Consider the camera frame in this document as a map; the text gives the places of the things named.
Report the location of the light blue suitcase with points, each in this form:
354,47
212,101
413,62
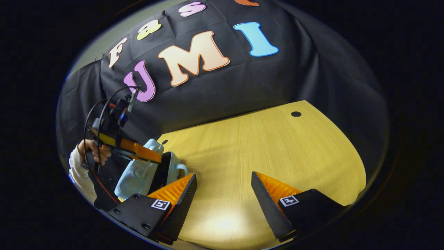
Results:
135,177

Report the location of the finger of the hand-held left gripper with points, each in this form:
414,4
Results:
142,151

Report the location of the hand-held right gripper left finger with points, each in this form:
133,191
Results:
182,208

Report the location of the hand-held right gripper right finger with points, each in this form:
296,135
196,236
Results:
269,211

